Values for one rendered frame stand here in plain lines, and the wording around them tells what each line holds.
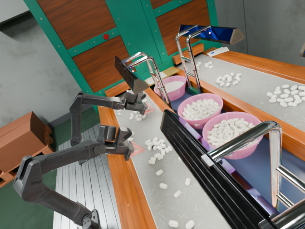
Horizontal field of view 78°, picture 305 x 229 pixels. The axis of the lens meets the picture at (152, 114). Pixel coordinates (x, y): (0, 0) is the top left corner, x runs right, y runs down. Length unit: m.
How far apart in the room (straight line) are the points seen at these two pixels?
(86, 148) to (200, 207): 0.48
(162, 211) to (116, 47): 1.28
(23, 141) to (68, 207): 2.33
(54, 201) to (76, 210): 0.10
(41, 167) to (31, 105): 3.21
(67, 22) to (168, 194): 1.34
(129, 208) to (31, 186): 0.36
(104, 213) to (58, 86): 2.99
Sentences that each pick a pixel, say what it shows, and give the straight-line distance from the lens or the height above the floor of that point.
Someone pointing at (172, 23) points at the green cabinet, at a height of 1.11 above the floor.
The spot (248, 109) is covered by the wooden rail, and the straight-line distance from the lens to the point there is 1.07.
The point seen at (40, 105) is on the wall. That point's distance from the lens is 3.88.
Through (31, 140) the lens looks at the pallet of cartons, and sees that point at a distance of 3.11.
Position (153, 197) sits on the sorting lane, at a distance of 0.85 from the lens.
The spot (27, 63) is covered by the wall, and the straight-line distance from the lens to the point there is 3.71.
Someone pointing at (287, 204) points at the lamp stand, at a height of 0.85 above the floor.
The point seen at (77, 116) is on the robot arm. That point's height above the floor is 0.96.
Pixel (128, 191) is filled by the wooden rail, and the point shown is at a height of 0.77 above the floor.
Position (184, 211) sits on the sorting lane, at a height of 0.74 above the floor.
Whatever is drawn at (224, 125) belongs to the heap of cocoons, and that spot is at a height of 0.73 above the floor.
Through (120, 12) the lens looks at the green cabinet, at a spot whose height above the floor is 1.34.
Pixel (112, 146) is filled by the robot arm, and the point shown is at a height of 0.93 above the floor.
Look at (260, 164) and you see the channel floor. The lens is 0.94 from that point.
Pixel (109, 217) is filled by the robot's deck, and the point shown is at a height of 0.67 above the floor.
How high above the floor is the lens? 1.42
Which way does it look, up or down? 32 degrees down
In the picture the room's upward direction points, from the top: 24 degrees counter-clockwise
